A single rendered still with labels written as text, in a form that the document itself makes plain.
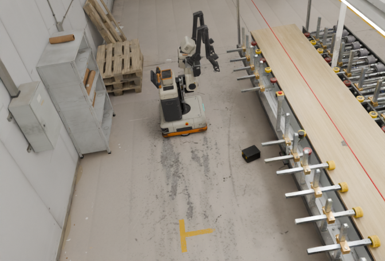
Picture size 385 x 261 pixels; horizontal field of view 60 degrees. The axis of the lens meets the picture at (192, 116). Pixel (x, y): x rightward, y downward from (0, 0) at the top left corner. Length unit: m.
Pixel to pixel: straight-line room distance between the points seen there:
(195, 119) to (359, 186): 2.43
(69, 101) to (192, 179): 1.84
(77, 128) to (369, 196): 3.50
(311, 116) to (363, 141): 0.57
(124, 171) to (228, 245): 1.76
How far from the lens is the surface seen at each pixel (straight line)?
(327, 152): 3.46
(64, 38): 4.64
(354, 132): 3.72
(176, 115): 4.71
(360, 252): 3.15
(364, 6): 2.55
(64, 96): 4.47
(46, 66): 4.27
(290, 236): 3.91
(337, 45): 4.55
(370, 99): 4.25
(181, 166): 4.55
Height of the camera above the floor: 3.36
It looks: 40 degrees down
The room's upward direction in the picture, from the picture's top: 9 degrees counter-clockwise
